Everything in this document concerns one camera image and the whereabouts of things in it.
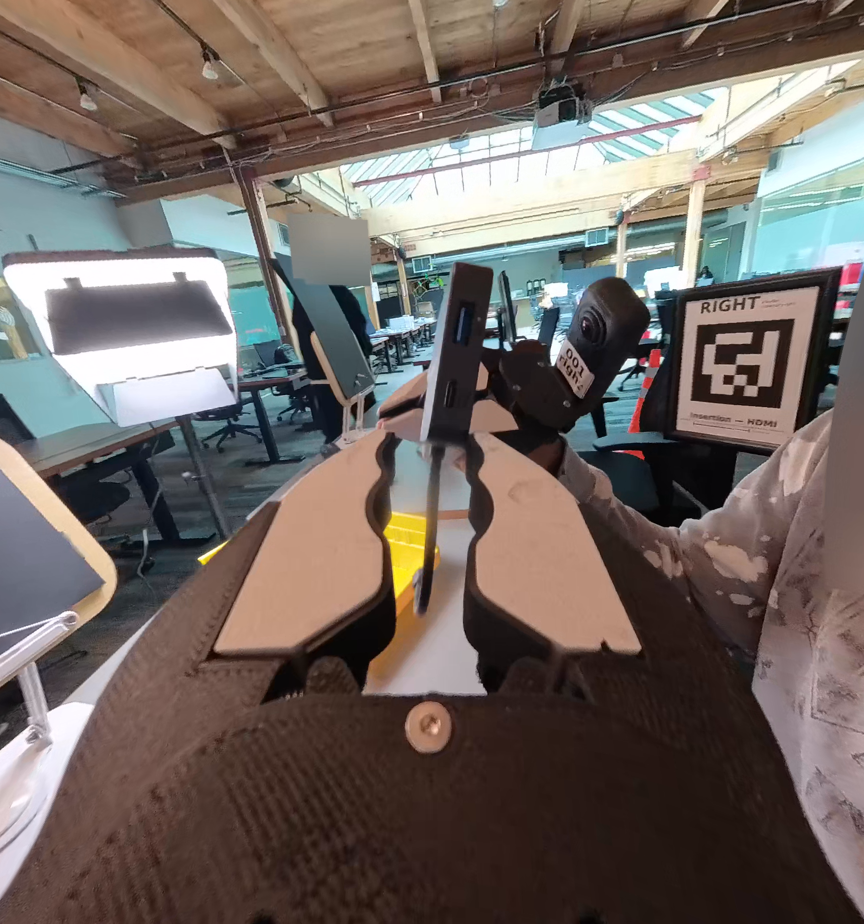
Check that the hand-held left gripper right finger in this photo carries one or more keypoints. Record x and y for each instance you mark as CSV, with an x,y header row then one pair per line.
x,y
547,570

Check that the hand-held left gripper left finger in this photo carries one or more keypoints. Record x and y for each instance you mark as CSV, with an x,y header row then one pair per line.
x,y
309,556

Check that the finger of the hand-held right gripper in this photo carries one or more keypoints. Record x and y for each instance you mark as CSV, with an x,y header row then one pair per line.
x,y
407,395
497,419

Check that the grey usb hub adapter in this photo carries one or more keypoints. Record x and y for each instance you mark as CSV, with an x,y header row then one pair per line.
x,y
461,339

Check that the person's right forearm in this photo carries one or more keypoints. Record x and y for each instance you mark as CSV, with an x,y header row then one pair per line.
x,y
692,548

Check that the person's right hand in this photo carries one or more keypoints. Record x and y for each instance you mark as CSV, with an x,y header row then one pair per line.
x,y
547,455

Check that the black computer monitor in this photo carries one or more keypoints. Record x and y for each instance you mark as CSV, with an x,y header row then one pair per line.
x,y
508,307

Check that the yellow plastic bin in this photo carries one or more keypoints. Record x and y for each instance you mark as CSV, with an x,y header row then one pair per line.
x,y
403,556

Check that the black board with wooden edge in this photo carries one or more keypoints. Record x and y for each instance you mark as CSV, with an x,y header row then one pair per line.
x,y
21,548
331,339

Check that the orange traffic cone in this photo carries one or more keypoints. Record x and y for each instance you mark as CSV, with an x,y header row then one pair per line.
x,y
648,393

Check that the black office chair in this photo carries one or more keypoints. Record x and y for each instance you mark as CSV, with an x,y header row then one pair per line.
x,y
634,476
226,426

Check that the black framed marker sign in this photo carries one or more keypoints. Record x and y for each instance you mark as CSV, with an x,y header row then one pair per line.
x,y
746,361

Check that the wooden office desk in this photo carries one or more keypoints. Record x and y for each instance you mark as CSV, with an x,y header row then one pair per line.
x,y
78,447

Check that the ceiling projector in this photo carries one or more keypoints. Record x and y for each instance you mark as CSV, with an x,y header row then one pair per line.
x,y
562,115

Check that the led panel light on stand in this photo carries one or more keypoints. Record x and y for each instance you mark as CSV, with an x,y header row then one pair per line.
x,y
122,325

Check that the person's patterned sweatshirt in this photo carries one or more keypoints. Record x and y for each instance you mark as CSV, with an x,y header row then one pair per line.
x,y
822,758

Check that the white board stand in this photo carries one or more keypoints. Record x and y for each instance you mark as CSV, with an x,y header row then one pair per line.
x,y
13,779

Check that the ceiling light bulb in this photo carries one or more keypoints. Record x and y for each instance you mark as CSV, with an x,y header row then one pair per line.
x,y
209,68
87,99

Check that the wall poster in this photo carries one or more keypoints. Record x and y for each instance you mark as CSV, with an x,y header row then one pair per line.
x,y
3,328

